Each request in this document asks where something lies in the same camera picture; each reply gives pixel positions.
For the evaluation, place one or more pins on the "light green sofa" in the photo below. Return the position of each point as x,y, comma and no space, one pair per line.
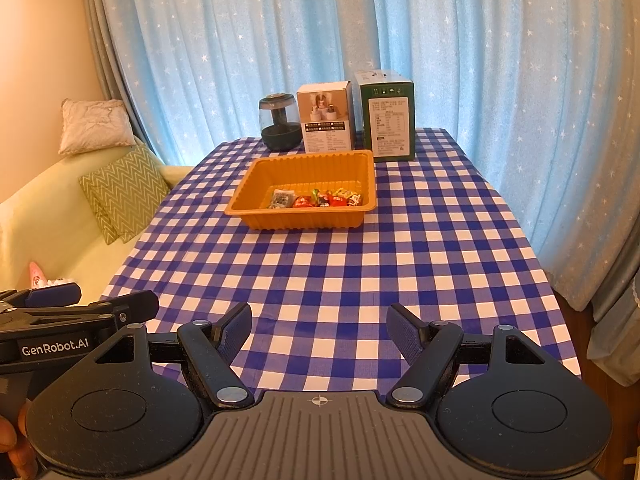
50,230

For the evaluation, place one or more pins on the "white cardboard box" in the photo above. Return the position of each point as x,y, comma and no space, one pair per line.
325,120

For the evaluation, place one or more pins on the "black green snack packet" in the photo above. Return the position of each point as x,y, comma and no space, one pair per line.
320,197

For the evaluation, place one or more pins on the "white cushion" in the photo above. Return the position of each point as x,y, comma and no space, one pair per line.
95,127

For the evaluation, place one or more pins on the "small red green snack packet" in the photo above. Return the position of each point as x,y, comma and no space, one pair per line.
303,202

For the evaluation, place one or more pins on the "grey curtain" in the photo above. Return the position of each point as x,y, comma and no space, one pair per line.
107,60
617,330

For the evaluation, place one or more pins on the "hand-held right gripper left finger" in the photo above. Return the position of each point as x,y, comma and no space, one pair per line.
235,332

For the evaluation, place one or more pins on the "dark glass jar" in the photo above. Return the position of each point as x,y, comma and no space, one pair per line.
281,127

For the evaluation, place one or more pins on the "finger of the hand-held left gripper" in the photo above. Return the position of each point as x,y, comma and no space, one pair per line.
55,294
135,305

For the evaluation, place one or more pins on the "green cardboard box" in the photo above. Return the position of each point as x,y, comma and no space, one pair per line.
387,120

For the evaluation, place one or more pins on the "blue star curtain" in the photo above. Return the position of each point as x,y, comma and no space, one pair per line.
475,60

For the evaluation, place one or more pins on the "green chevron cushion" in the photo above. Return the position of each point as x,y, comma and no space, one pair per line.
125,190

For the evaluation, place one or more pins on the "white pink plush toy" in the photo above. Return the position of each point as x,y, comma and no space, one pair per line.
45,277

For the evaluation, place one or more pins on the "clear grey snack packet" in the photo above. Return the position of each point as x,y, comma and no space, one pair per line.
281,199

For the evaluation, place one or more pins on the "orange plastic tray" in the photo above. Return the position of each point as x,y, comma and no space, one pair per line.
260,185

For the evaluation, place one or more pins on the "plain red snack packet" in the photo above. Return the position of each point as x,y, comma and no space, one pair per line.
337,201

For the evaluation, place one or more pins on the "dark red snack packet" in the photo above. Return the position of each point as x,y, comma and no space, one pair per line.
354,198

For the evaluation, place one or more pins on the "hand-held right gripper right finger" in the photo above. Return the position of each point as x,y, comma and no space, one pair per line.
405,332

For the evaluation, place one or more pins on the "blue white checkered tablecloth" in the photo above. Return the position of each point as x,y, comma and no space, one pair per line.
350,270

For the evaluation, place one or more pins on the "person's left hand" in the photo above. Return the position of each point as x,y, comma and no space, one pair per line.
17,440

